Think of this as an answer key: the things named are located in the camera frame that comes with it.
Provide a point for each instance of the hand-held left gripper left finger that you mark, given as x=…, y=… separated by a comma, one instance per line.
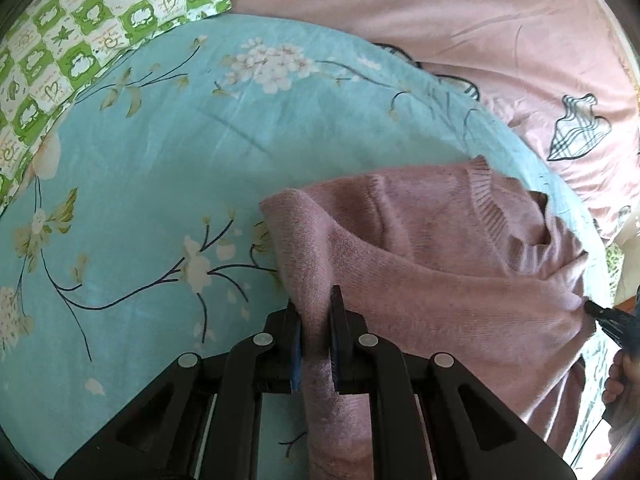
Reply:
x=296, y=362

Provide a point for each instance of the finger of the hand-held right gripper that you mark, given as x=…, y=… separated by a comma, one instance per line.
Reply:
x=607, y=317

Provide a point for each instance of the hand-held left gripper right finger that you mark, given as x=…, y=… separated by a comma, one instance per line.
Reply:
x=334, y=366

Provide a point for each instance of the pink knitted sweater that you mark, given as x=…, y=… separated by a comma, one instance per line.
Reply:
x=430, y=260

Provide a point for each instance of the person's right hand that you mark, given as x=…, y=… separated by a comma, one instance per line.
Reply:
x=617, y=380

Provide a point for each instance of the green checkered pillow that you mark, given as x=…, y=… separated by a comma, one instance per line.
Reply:
x=75, y=40

